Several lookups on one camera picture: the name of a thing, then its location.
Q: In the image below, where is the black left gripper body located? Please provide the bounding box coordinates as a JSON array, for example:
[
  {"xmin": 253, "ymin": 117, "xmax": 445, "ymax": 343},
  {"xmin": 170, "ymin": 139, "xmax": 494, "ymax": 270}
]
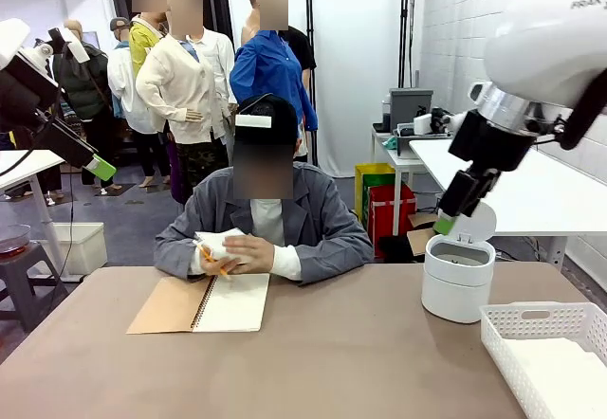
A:
[{"xmin": 0, "ymin": 55, "xmax": 60, "ymax": 131}]

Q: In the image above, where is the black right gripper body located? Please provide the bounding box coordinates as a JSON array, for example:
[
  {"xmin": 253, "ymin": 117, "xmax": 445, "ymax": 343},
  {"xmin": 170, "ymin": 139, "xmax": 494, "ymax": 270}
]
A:
[{"xmin": 447, "ymin": 110, "xmax": 538, "ymax": 174}]

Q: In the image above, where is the yellow pencil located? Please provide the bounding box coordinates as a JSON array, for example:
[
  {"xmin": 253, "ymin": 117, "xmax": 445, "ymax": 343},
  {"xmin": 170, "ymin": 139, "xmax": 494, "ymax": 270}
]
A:
[{"xmin": 197, "ymin": 243, "xmax": 232, "ymax": 282}]

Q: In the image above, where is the spiral notebook with brown cover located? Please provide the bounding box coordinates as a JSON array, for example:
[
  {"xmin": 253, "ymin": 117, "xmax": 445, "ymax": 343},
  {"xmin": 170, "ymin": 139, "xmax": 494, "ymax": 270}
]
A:
[{"xmin": 124, "ymin": 272, "xmax": 271, "ymax": 336}]

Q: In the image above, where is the person's left forearm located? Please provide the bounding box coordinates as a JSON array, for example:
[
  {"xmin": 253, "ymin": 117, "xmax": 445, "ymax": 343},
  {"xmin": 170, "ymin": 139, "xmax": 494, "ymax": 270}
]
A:
[{"xmin": 269, "ymin": 235, "xmax": 376, "ymax": 284}]

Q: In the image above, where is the person's right forearm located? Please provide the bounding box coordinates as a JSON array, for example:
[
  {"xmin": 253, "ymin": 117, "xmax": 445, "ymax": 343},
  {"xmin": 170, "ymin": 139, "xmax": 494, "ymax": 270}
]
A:
[{"xmin": 154, "ymin": 227, "xmax": 206, "ymax": 279}]

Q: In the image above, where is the stack of white paper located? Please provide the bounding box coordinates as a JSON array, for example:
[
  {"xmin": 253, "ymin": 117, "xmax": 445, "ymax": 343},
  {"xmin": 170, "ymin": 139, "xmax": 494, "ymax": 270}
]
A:
[{"xmin": 504, "ymin": 337, "xmax": 607, "ymax": 419}]

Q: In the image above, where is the person's right hand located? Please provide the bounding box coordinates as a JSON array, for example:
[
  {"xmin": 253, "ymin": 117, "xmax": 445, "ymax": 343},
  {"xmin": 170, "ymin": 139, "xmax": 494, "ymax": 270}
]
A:
[{"xmin": 197, "ymin": 252, "xmax": 239, "ymax": 278}]

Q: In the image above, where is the person's left hand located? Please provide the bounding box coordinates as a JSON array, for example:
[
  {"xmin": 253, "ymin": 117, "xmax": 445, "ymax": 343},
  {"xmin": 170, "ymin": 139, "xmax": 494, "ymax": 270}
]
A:
[{"xmin": 222, "ymin": 234, "xmax": 276, "ymax": 274}]

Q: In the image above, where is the white long table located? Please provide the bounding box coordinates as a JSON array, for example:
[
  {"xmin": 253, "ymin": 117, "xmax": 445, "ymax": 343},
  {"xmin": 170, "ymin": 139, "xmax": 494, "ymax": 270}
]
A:
[{"xmin": 408, "ymin": 138, "xmax": 607, "ymax": 269}]

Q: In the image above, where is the brown cardboard box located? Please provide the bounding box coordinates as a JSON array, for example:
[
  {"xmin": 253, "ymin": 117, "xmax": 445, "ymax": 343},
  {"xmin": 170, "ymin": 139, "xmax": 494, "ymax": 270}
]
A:
[{"xmin": 406, "ymin": 211, "xmax": 440, "ymax": 257}]

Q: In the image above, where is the white small-topped table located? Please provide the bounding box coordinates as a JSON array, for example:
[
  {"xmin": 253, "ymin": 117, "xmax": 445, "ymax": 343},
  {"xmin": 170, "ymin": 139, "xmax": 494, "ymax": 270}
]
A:
[{"xmin": 0, "ymin": 149, "xmax": 67, "ymax": 279}]

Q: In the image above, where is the mannequin in black jacket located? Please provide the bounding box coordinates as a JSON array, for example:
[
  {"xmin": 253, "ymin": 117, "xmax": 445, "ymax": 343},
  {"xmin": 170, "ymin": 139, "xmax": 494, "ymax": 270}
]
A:
[{"xmin": 52, "ymin": 19, "xmax": 118, "ymax": 191}]

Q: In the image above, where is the white side table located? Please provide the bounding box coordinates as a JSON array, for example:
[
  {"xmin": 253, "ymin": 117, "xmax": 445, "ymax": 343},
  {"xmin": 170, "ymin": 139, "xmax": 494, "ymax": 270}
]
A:
[{"xmin": 371, "ymin": 128, "xmax": 431, "ymax": 189}]

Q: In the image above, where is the mannequin in white shirt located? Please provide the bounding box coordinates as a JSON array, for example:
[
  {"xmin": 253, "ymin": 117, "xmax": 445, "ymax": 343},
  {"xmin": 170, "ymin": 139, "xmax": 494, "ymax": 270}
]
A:
[{"xmin": 107, "ymin": 17, "xmax": 160, "ymax": 189}]

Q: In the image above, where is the grey tray with items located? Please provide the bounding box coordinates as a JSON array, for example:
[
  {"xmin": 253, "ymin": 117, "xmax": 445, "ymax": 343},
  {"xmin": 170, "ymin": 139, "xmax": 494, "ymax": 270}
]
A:
[{"xmin": 395, "ymin": 122, "xmax": 423, "ymax": 157}]

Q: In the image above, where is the green bag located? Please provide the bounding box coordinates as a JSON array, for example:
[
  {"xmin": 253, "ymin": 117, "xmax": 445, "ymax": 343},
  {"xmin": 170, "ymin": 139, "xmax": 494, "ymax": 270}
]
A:
[{"xmin": 361, "ymin": 172, "xmax": 404, "ymax": 230}]

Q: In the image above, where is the yellow bag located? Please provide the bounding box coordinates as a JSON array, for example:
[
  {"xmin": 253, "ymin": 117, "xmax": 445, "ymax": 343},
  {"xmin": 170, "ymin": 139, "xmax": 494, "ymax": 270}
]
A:
[{"xmin": 354, "ymin": 162, "xmax": 396, "ymax": 224}]

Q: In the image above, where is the grey box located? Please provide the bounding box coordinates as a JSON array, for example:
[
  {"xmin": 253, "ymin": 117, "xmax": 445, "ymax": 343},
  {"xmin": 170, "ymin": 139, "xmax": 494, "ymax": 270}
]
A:
[{"xmin": 388, "ymin": 87, "xmax": 434, "ymax": 124}]

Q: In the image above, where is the white trash can with lid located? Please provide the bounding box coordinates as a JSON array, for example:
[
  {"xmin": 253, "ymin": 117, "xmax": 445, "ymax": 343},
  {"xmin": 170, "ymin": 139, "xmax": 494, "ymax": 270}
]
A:
[{"xmin": 420, "ymin": 202, "xmax": 498, "ymax": 324}]

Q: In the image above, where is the white storage bin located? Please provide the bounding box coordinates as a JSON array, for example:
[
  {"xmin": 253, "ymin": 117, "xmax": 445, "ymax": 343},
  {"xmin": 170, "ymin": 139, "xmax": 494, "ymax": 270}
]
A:
[{"xmin": 50, "ymin": 221, "xmax": 109, "ymax": 277}]

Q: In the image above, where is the glass bowl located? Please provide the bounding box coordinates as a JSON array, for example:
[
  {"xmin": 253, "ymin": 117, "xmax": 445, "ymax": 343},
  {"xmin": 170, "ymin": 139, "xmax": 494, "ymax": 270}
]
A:
[{"xmin": 0, "ymin": 223, "xmax": 32, "ymax": 256}]

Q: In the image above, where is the mannequin in cream cardigan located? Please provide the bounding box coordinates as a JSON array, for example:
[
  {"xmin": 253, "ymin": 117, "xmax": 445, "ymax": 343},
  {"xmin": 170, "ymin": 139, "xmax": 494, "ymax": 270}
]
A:
[{"xmin": 135, "ymin": 0, "xmax": 237, "ymax": 205}]

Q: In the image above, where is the mannequin in yellow-green shirt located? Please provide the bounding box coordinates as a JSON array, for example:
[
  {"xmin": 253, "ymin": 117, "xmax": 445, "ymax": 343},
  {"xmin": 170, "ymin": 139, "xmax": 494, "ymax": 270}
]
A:
[{"xmin": 128, "ymin": 0, "xmax": 170, "ymax": 80}]

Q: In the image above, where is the person in grey jacket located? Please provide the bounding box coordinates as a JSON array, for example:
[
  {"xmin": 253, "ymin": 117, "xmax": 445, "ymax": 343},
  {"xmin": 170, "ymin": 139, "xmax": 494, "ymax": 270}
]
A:
[{"xmin": 154, "ymin": 94, "xmax": 376, "ymax": 285}]

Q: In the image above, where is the grey stool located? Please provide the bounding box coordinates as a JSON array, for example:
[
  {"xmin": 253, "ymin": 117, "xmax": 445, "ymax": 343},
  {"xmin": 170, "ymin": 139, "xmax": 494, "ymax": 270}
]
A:
[{"xmin": 0, "ymin": 242, "xmax": 68, "ymax": 333}]

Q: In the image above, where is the black backdrop stand pole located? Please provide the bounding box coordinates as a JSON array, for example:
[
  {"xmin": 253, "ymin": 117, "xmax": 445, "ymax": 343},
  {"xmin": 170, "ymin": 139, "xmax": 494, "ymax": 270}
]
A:
[
  {"xmin": 398, "ymin": 0, "xmax": 416, "ymax": 90},
  {"xmin": 303, "ymin": 0, "xmax": 319, "ymax": 164}
]

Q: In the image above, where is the white perforated plastic basket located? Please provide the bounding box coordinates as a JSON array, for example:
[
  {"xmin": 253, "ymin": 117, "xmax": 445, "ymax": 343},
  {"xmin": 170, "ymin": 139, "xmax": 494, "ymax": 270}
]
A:
[{"xmin": 479, "ymin": 301, "xmax": 607, "ymax": 419}]

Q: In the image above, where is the black cap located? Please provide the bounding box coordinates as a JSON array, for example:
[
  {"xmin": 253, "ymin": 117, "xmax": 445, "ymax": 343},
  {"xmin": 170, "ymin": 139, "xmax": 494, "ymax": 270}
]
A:
[{"xmin": 233, "ymin": 94, "xmax": 300, "ymax": 148}]

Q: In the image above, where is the mannequin in blue shirt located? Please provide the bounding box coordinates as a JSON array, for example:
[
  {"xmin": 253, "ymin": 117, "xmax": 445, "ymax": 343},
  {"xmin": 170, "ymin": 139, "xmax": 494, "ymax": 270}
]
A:
[{"xmin": 229, "ymin": 0, "xmax": 320, "ymax": 164}]

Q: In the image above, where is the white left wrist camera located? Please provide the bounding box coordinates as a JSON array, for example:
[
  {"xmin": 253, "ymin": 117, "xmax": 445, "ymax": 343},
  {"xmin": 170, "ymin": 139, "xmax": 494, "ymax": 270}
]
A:
[{"xmin": 61, "ymin": 27, "xmax": 91, "ymax": 64}]

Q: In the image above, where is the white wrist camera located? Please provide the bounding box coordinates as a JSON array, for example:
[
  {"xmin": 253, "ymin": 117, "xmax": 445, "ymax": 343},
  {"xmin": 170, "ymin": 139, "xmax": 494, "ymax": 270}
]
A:
[
  {"xmin": 413, "ymin": 107, "xmax": 470, "ymax": 137},
  {"xmin": 61, "ymin": 27, "xmax": 91, "ymax": 64}
]

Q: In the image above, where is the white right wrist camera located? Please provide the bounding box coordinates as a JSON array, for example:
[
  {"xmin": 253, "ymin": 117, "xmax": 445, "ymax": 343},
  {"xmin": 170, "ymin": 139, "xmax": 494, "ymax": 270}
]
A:
[{"xmin": 413, "ymin": 107, "xmax": 470, "ymax": 137}]

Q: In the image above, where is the black right arm cable sleeve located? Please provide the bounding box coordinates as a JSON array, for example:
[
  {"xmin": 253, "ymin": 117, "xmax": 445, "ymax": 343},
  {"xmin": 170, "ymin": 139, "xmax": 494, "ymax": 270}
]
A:
[{"xmin": 535, "ymin": 81, "xmax": 607, "ymax": 152}]

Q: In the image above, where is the white head-mounted camera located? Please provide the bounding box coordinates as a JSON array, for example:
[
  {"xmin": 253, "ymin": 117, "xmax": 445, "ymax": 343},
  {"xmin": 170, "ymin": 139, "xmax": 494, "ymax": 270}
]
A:
[{"xmin": 234, "ymin": 114, "xmax": 273, "ymax": 130}]

